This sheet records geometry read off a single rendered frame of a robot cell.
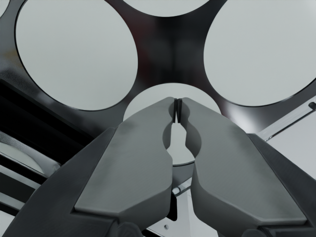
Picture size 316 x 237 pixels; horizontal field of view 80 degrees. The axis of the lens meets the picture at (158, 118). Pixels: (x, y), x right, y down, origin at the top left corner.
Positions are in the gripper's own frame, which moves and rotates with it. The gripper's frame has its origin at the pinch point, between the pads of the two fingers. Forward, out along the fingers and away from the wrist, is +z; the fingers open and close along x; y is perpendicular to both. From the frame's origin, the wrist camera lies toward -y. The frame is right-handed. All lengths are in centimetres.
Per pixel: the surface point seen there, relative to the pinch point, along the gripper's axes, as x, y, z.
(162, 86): -1.0, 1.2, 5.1
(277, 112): 9.7, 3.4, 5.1
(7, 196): -13.2, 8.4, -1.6
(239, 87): 5.7, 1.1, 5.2
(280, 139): 17.1, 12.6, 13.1
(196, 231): 4.8, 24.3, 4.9
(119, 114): -5.1, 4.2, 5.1
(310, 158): 23.0, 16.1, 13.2
